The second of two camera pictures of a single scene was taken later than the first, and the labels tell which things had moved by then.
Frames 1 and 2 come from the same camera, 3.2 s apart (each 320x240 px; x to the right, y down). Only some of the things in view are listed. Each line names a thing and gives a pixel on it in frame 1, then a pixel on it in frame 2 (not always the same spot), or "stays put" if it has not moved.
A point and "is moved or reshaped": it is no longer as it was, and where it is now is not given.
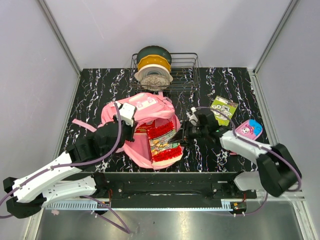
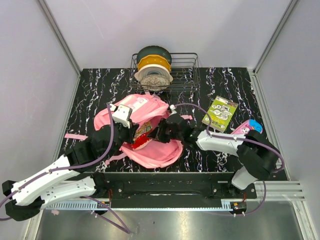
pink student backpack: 152,109 is moved or reshaped
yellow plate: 154,59 stays put
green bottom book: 226,106 stays put
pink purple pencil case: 250,129 stays put
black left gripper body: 128,133 stays put
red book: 161,151 -> 142,135
